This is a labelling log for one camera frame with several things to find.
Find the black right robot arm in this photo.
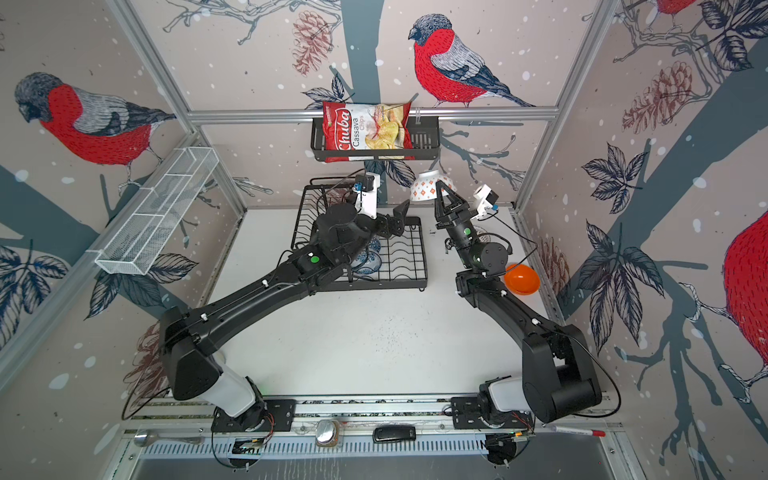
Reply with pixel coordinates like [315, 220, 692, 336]
[434, 180, 602, 423]

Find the black wire dish rack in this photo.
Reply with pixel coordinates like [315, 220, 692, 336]
[291, 177, 428, 291]

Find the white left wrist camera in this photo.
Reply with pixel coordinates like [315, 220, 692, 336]
[353, 172, 381, 219]

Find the metal ladle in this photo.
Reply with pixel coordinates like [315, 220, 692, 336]
[133, 430, 204, 448]

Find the red cassava chips bag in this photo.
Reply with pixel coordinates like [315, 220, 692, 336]
[321, 102, 412, 162]

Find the black remote fob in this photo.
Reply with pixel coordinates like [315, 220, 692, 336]
[372, 424, 417, 444]

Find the blue inside orange outside bowl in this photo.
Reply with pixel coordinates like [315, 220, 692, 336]
[366, 236, 381, 253]

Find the black wall shelf basket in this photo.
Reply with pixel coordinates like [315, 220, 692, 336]
[310, 116, 441, 163]

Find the white brown patterned bowl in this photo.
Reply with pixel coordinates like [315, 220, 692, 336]
[409, 170, 455, 202]

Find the white wire wall basket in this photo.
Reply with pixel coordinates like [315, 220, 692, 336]
[95, 146, 219, 275]

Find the orange plastic bowl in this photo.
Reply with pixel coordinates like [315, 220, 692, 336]
[503, 264, 541, 296]

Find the red white pen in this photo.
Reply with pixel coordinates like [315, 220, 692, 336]
[546, 425, 606, 438]

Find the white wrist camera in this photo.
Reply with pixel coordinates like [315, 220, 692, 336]
[353, 172, 381, 219]
[472, 184, 498, 221]

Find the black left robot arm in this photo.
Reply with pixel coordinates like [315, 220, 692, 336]
[159, 200, 410, 417]

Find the silver bell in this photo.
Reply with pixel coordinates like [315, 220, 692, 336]
[315, 419, 341, 448]

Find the blue floral bowl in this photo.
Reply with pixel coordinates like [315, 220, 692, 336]
[351, 250, 382, 276]

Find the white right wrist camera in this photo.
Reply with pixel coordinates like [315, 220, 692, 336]
[472, 184, 498, 221]

